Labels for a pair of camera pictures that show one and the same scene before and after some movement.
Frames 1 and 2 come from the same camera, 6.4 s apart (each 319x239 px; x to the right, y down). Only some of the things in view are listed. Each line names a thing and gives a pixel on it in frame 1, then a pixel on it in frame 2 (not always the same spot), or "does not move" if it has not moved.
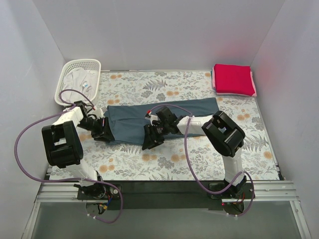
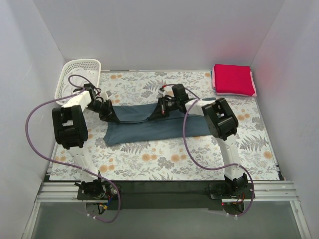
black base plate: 166,194 does not move
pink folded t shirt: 220,93 does not move
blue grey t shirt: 126,123 does not move
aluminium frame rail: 264,192 does not move
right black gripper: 153,133 to 162,107
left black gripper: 100,129 to 107,113
